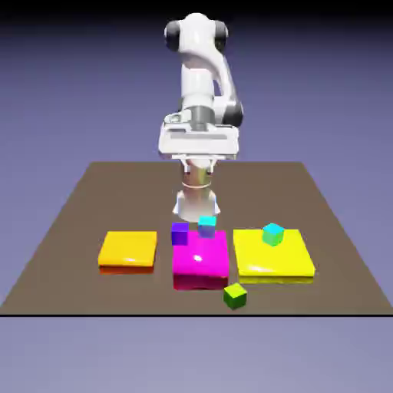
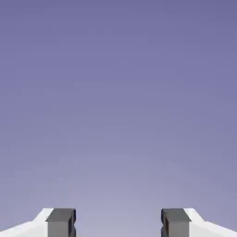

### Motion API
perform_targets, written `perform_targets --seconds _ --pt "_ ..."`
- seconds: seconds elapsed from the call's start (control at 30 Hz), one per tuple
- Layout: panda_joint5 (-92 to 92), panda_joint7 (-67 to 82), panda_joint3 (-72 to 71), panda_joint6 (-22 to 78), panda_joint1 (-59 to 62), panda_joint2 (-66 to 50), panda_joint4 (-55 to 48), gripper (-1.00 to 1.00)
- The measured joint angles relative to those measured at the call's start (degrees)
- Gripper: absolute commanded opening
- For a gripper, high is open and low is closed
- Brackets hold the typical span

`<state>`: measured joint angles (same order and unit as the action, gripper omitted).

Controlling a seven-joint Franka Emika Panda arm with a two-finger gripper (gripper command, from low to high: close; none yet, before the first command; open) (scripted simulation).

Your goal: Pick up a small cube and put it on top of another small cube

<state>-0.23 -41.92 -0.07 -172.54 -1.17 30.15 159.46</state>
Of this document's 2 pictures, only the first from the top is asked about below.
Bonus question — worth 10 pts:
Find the small cyan green cube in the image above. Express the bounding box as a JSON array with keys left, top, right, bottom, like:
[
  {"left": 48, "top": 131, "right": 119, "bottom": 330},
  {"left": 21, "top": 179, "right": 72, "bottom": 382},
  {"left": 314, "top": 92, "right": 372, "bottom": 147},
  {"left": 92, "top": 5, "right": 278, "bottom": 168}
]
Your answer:
[{"left": 262, "top": 223, "right": 285, "bottom": 247}]

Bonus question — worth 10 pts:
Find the small cyan blue cube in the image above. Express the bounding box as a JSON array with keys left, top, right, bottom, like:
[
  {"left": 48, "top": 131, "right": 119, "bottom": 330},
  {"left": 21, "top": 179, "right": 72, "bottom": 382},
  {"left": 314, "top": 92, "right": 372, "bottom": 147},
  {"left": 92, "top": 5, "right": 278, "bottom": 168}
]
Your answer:
[{"left": 197, "top": 215, "right": 218, "bottom": 239}]

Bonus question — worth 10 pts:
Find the large magenta box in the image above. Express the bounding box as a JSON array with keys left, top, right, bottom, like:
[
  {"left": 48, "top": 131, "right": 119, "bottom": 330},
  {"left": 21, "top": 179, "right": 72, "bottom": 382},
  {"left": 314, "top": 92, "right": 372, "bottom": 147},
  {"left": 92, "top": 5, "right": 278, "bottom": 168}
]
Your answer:
[{"left": 172, "top": 230, "right": 230, "bottom": 292}]

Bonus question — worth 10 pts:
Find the large yellow box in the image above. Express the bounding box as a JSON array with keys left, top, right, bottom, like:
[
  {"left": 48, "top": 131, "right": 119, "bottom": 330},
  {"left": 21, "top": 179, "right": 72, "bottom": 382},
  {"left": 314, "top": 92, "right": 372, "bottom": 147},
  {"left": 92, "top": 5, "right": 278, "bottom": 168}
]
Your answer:
[{"left": 232, "top": 228, "right": 316, "bottom": 286}]

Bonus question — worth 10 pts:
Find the small purple cube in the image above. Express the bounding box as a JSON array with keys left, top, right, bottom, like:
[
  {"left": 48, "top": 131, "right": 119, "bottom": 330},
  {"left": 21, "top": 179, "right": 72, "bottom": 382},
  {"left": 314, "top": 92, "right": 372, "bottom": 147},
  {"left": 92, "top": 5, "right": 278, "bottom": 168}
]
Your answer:
[{"left": 170, "top": 222, "right": 190, "bottom": 247}]

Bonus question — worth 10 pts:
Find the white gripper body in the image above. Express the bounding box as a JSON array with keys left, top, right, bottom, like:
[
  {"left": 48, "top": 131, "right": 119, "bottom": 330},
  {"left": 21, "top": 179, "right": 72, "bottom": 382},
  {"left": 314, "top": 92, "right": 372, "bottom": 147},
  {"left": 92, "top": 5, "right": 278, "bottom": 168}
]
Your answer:
[{"left": 157, "top": 121, "right": 240, "bottom": 161}]

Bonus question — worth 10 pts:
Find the large orange box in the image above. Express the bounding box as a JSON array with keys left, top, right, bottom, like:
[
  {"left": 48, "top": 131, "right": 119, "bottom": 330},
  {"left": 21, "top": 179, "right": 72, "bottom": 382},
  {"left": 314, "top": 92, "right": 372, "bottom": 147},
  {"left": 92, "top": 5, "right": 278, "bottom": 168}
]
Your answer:
[{"left": 97, "top": 230, "right": 158, "bottom": 276}]

